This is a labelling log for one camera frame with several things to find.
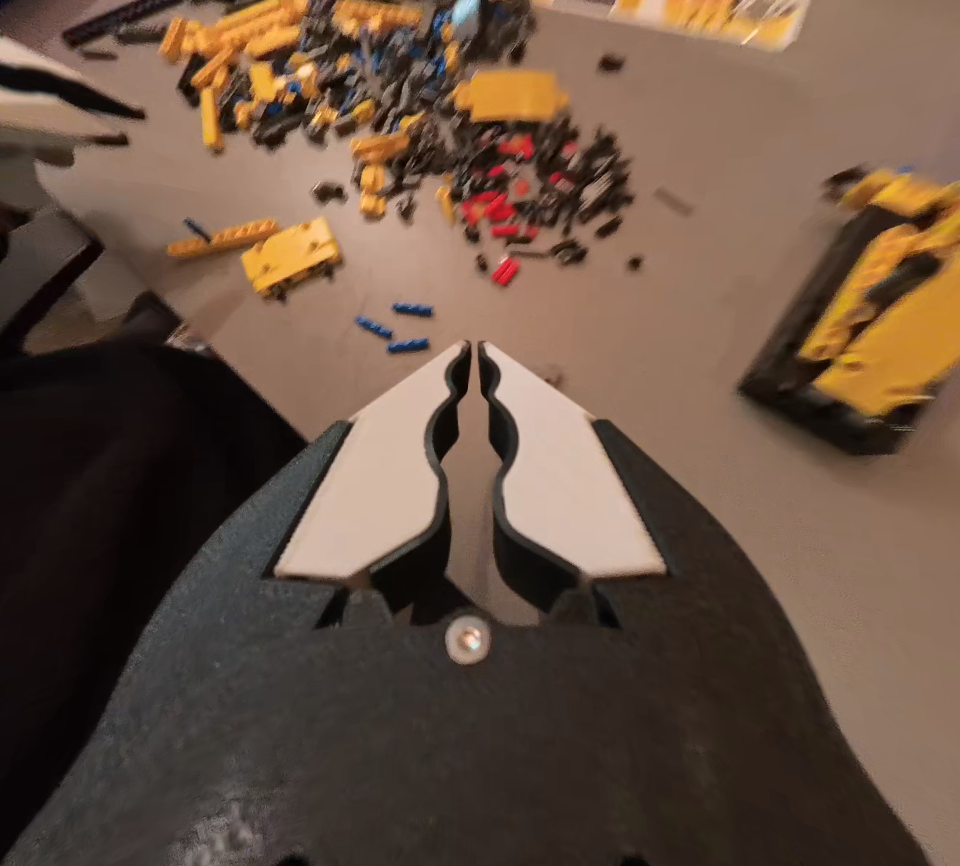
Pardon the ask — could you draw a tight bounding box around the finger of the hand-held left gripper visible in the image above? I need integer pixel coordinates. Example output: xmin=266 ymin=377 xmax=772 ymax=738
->
xmin=0 ymin=37 xmax=149 ymax=123
xmin=0 ymin=97 xmax=132 ymax=166

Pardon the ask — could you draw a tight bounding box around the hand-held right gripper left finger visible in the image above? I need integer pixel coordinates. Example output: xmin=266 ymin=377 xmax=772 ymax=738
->
xmin=273 ymin=339 xmax=472 ymax=608

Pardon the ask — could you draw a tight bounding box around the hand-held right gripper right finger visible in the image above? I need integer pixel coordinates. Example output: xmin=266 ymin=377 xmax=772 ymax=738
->
xmin=477 ymin=339 xmax=669 ymax=612

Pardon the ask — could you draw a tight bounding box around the small yellow toy assembly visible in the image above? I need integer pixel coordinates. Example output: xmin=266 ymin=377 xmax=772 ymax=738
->
xmin=240 ymin=215 xmax=345 ymax=302

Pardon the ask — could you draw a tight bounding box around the heap of small red black parts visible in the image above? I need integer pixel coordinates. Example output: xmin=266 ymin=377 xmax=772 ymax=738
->
xmin=435 ymin=119 xmax=646 ymax=290

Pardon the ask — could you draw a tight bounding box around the pile of mixed toy pieces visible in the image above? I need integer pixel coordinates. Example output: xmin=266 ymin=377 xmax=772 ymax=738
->
xmin=63 ymin=0 xmax=571 ymax=222

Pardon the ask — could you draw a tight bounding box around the yellow black toy box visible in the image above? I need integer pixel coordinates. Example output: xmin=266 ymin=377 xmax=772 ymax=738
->
xmin=737 ymin=163 xmax=960 ymax=456

